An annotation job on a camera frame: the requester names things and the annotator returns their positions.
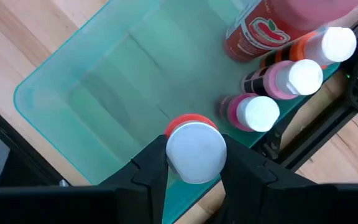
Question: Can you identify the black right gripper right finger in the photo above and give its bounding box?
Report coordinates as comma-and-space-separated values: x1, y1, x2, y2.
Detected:
219, 134, 316, 224

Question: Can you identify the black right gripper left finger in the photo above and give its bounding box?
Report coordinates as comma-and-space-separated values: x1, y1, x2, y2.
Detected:
99, 135, 170, 224

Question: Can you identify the small red paint bottle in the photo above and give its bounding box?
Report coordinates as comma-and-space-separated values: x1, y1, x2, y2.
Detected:
163, 113, 228, 185

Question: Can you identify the small magenta paint bottle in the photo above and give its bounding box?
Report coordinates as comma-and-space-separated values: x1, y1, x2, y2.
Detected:
216, 92, 281, 133

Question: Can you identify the small pink paint bottle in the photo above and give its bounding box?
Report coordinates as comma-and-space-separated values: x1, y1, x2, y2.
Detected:
241, 58, 324, 101

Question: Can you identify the large pink paint bottle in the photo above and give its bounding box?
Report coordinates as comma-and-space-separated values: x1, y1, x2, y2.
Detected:
224, 0, 358, 63

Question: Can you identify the small orange paint bottle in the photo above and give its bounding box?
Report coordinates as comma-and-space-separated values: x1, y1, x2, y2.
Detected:
261, 26, 357, 70

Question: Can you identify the translucent green plastic bin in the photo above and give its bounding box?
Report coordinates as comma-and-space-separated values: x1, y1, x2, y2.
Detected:
13, 0, 358, 224

